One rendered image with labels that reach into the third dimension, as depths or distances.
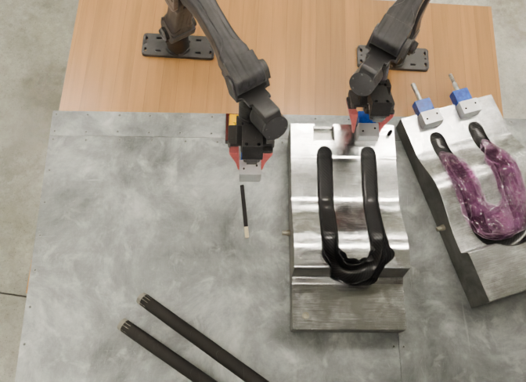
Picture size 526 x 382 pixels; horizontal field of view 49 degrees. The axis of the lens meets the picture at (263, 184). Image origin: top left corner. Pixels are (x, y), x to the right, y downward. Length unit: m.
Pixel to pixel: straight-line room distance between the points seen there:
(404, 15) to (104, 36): 0.84
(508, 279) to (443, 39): 0.72
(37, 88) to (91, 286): 1.36
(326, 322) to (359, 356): 0.13
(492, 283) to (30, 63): 2.07
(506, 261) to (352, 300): 0.36
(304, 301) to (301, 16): 0.83
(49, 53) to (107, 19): 1.00
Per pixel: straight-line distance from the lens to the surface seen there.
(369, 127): 1.45
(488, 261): 1.43
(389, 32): 1.31
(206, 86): 1.61
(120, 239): 1.47
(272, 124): 1.16
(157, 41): 1.69
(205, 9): 1.21
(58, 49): 2.74
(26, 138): 2.57
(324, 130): 1.49
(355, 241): 1.33
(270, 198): 1.47
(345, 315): 1.37
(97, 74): 1.67
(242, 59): 1.17
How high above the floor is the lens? 2.20
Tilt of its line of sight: 70 degrees down
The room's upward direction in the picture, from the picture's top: 5 degrees clockwise
